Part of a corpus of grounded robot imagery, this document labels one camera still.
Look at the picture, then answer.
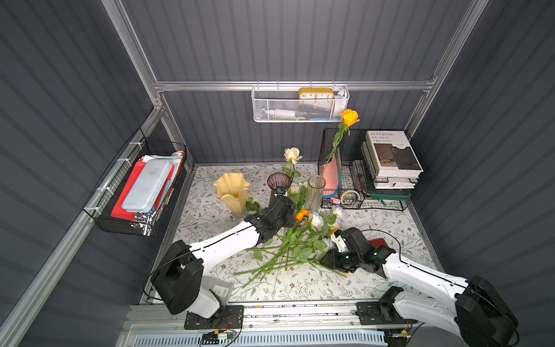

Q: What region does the red notebook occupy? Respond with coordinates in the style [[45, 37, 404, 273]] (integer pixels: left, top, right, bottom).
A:
[[370, 238, 388, 248]]

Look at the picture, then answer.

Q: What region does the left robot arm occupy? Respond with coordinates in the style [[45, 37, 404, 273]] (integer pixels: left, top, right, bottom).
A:
[[147, 196, 295, 319]]

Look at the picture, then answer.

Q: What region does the yellow orange rose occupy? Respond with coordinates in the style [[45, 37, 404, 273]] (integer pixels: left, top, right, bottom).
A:
[[321, 109, 360, 176]]

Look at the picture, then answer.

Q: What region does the black wire side basket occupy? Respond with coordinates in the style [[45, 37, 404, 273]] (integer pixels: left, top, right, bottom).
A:
[[83, 130, 187, 237]]

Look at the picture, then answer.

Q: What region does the purple ribbed glass vase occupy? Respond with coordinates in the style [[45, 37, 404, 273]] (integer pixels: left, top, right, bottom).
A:
[[267, 172, 291, 205]]

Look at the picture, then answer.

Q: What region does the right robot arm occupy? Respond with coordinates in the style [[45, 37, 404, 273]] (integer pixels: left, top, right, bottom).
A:
[[319, 228, 520, 346]]

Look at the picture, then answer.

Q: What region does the tape roll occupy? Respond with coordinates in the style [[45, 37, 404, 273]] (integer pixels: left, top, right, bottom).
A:
[[341, 189, 361, 206]]

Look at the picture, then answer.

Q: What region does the black wire desk organizer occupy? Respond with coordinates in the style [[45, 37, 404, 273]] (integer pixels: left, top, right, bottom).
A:
[[321, 130, 424, 211]]

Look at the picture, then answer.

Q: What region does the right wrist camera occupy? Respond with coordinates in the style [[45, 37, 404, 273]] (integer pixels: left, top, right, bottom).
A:
[[330, 234, 348, 253]]

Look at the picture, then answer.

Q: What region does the clear glass vase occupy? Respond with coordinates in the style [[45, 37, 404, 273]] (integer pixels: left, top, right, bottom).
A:
[[305, 175, 326, 212]]

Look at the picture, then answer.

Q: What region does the yellow wavy vase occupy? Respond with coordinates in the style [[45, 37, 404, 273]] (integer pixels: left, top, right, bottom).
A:
[[212, 173, 251, 214]]

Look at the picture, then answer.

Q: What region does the floral table mat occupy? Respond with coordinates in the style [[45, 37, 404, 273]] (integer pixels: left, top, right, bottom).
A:
[[173, 163, 442, 302]]

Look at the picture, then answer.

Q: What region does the pile of flowers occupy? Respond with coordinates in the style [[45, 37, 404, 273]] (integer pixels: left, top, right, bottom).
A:
[[234, 182, 345, 284]]

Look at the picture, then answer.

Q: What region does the interior design trends book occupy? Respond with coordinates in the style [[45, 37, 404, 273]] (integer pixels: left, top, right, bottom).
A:
[[366, 130, 423, 179]]

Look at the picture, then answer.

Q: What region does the cream white rose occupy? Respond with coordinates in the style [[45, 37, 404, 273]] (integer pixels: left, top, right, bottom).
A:
[[282, 147, 302, 186]]

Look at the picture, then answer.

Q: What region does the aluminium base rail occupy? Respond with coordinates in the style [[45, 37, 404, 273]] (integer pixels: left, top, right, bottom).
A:
[[116, 298, 491, 347]]

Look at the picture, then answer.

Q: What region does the white wire wall basket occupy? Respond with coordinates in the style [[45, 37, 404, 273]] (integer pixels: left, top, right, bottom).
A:
[[251, 83, 351, 123]]

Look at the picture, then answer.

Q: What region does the white plastic case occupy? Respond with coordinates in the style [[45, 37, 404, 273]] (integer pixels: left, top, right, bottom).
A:
[[121, 158, 172, 213]]

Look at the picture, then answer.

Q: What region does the pink folder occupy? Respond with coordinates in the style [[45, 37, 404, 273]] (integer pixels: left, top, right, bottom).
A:
[[322, 156, 340, 197]]

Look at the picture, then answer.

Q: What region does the yellow clock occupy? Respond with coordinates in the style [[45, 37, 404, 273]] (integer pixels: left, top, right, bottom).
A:
[[299, 87, 335, 100]]

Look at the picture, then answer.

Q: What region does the red folder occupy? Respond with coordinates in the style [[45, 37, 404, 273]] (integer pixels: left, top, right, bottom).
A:
[[110, 156, 180, 221]]

